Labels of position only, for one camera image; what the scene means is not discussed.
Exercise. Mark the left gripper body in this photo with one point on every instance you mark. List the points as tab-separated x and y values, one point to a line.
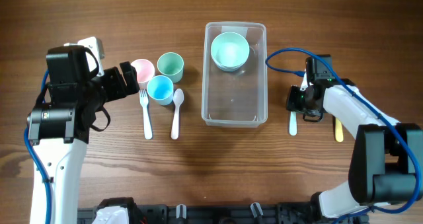
112	83

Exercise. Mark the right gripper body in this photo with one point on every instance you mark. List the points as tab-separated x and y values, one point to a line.
294	104

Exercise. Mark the pink plastic cup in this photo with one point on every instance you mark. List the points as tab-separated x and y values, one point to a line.
145	71

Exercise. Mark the light blue fork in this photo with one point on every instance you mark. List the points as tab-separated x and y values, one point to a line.
292	124
144	101

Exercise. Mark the blue plastic cup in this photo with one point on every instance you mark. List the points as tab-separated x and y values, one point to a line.
161	89

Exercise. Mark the green plastic cup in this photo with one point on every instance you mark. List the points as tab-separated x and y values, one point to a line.
171	65

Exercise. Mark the yellow plastic fork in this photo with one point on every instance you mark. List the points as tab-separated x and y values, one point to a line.
338	131

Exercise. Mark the white plastic spoon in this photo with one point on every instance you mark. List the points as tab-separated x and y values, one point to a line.
178	99

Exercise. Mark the clear plastic container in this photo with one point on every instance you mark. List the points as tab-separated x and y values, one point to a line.
237	99

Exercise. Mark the teal plastic bowl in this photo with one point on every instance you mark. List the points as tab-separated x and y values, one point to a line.
230	51

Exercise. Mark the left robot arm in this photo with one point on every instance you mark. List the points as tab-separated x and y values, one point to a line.
57	132

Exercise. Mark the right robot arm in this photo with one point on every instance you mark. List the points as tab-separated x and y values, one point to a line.
386	163

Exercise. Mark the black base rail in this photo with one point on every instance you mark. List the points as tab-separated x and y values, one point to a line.
281	213

